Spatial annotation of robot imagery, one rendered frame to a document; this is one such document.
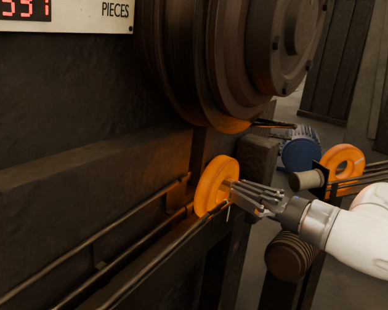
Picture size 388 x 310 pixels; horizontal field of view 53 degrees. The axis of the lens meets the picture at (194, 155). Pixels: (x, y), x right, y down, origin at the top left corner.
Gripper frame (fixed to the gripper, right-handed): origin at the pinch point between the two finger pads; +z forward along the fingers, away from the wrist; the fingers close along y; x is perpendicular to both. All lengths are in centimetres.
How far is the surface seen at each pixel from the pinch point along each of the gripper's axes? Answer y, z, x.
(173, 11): -22.4, 3.1, 35.1
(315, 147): 201, 22, -48
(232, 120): -4.6, -2.1, 16.2
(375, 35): 277, 18, 32
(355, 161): 50, -21, -1
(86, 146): -29.3, 12.4, 11.4
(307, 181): 35.6, -11.8, -6.9
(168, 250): -22.4, -2.9, -5.4
